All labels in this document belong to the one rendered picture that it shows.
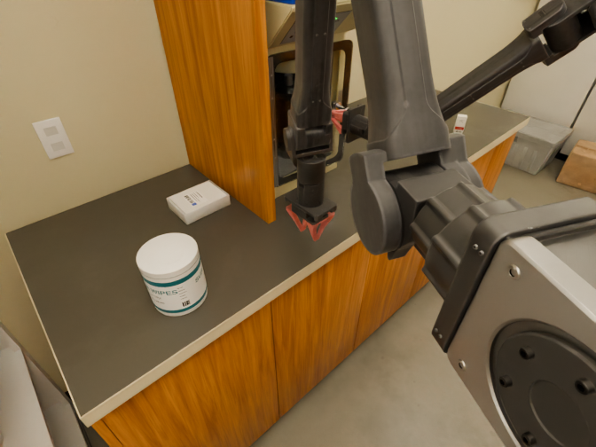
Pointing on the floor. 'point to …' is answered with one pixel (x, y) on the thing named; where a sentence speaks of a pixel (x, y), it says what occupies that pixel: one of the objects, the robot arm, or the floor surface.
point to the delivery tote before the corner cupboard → (537, 145)
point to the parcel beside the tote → (580, 167)
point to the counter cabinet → (276, 350)
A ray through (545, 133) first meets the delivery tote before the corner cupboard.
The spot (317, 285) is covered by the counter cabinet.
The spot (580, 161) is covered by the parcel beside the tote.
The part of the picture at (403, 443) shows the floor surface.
